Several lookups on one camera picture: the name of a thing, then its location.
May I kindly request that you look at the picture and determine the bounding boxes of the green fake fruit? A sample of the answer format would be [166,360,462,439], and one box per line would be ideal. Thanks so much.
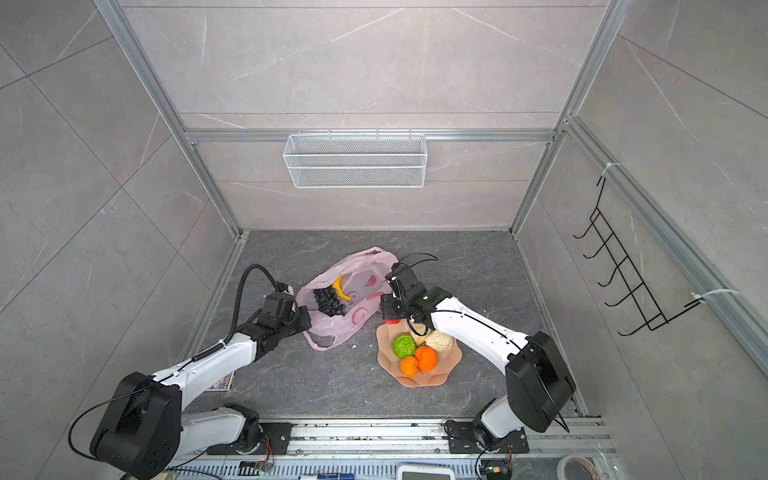
[391,333,417,359]

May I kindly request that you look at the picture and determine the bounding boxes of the pink plastic bag fruit print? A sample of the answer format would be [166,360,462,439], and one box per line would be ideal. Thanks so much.
[297,247,398,351]

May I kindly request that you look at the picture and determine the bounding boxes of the dark fake grapes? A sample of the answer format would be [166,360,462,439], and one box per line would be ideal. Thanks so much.
[313,286,344,317]

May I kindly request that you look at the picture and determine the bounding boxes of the beige fake fruit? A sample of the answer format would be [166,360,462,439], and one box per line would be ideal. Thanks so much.
[425,331,456,352]
[409,323,430,346]

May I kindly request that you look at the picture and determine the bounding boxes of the orange fake fruit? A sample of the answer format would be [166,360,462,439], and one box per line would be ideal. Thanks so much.
[414,345,438,371]
[400,356,420,377]

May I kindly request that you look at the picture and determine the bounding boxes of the yellow fake banana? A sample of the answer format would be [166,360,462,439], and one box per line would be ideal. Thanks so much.
[332,275,352,302]

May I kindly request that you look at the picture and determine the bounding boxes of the pink scalloped plate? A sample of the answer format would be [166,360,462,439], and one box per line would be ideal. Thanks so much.
[376,322,462,387]

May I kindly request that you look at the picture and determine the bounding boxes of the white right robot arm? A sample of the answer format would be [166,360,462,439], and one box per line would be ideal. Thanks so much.
[380,281,576,451]

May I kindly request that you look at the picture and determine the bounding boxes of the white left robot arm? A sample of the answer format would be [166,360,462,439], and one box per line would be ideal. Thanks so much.
[89,292,311,479]

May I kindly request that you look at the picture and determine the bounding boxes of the white device at bottom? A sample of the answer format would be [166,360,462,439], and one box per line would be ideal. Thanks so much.
[396,464,456,480]

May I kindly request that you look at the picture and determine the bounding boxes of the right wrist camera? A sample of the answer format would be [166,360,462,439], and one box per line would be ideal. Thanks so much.
[386,262,420,295]

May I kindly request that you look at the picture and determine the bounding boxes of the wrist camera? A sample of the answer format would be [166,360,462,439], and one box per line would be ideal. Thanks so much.
[386,262,420,295]
[277,282,294,295]

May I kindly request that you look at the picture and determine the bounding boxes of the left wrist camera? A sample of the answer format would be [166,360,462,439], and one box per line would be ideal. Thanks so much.
[277,282,294,295]

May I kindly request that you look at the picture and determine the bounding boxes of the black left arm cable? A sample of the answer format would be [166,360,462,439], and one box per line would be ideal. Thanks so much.
[218,263,283,349]

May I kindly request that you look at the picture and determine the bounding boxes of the white wire mesh basket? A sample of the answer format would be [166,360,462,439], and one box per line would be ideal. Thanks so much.
[283,133,428,189]

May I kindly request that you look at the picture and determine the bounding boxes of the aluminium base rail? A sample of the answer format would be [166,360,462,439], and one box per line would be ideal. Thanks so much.
[116,418,619,463]

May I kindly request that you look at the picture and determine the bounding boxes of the black wire hook rack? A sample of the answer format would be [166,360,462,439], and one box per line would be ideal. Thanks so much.
[572,177,704,337]

